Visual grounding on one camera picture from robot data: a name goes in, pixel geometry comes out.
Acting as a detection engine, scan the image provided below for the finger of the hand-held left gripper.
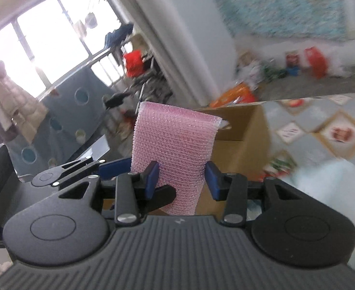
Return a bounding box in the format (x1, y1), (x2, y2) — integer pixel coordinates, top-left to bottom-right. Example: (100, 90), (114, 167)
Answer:
(139, 184), (177, 216)
(49, 155), (133, 188)

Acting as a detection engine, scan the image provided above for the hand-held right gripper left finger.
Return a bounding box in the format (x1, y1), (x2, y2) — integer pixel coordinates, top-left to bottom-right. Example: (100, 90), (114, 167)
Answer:
(58, 161), (160, 225)

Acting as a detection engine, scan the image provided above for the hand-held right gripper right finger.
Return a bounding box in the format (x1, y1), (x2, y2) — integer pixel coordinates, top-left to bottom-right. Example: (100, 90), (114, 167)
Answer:
(206, 161), (302, 226)

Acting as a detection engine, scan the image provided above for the pink bubble wrap sheet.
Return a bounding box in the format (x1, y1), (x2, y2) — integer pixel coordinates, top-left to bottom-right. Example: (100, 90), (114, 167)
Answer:
(132, 102), (223, 216)

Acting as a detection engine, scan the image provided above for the brown cardboard box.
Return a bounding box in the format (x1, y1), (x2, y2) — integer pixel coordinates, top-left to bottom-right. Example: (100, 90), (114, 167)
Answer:
(192, 104), (272, 216)

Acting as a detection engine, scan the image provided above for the grey cloth with round patches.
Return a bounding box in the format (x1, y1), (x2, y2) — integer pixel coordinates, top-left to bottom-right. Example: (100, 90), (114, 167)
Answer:
(7, 65), (126, 176)

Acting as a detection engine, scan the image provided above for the orange snack bag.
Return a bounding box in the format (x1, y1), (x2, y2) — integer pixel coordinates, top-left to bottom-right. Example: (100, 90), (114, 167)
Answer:
(209, 83), (258, 108)

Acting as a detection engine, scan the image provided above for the pink padded coat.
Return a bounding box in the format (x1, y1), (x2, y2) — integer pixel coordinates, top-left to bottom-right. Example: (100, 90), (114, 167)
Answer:
(0, 60), (48, 144)

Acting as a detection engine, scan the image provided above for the metal balcony railing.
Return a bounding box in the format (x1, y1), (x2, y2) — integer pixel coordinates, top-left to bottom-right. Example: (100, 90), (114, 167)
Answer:
(84, 47), (130, 88)

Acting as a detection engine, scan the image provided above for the red plastic bag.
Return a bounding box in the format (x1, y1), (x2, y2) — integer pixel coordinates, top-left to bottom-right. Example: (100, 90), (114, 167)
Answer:
(122, 50), (146, 77)

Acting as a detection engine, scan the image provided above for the patchwork printed bed sheet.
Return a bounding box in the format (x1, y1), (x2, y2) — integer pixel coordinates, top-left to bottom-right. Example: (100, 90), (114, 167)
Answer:
(260, 92), (355, 176)

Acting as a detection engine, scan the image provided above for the dark blue hanging garment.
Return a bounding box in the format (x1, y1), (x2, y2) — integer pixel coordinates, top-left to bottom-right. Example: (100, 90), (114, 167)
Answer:
(105, 22), (134, 47)

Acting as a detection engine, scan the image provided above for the red and blue carton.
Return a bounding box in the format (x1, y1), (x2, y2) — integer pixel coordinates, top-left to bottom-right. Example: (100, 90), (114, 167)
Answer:
(285, 51), (302, 76)

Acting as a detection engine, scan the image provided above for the large window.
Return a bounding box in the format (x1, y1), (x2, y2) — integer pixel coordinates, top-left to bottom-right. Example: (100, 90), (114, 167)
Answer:
(0, 0), (130, 97)

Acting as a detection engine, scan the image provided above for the red shopping bag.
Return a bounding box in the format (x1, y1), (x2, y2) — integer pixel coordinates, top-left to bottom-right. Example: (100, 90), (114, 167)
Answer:
(304, 47), (329, 79)

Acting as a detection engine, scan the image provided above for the teal fluffy wall hanging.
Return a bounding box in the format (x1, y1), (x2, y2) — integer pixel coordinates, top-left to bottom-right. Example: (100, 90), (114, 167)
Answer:
(205, 0), (352, 41)

